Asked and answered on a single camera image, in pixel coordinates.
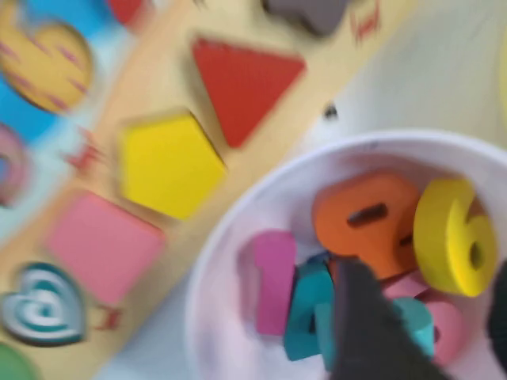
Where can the brown wooden star piece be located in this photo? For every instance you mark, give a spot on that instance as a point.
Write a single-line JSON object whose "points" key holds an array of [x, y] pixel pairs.
{"points": [[305, 14]]}

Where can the pink wooden trapezoid piece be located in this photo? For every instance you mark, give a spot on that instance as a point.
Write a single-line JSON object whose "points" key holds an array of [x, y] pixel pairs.
{"points": [[103, 245]]}

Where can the red wooden number seven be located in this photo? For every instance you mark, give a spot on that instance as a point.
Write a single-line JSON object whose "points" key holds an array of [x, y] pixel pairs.
{"points": [[124, 10]]}

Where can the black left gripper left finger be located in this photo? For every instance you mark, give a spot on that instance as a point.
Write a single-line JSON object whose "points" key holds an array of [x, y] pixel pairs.
{"points": [[364, 336]]}

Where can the colourful wooden puzzle board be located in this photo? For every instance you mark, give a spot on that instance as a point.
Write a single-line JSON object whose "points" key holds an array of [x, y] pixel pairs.
{"points": [[158, 79]]}

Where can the orange wooden number piece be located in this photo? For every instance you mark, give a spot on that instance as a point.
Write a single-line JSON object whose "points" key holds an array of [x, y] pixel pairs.
{"points": [[348, 237]]}

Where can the yellow wooden pentagon piece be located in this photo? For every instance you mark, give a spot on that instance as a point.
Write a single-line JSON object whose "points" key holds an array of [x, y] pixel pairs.
{"points": [[170, 166]]}

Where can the teal wooden number two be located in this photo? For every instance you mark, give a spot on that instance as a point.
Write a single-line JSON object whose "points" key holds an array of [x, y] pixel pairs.
{"points": [[416, 328]]}

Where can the yellow wooden number six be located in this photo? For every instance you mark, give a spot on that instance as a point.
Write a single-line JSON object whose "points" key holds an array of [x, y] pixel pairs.
{"points": [[439, 237]]}

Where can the pink wooden number five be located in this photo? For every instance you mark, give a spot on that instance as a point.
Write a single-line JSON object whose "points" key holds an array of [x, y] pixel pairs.
{"points": [[447, 324]]}

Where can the green wooden circle piece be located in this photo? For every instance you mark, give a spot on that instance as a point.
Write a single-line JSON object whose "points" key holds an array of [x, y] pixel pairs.
{"points": [[14, 366]]}

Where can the light pink plastic bowl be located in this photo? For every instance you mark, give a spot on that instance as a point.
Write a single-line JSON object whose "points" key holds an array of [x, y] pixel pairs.
{"points": [[245, 206]]}

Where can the red wooden triangle piece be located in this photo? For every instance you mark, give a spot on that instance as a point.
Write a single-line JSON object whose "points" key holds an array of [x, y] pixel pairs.
{"points": [[241, 83]]}

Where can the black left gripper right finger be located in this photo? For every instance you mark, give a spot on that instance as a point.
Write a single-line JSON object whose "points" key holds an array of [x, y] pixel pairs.
{"points": [[500, 312]]}

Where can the magenta wooden number one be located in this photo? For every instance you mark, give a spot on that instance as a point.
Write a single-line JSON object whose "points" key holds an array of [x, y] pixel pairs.
{"points": [[273, 277]]}

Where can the teal wooden number four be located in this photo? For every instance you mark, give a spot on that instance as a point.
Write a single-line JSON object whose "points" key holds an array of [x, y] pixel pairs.
{"points": [[309, 312]]}

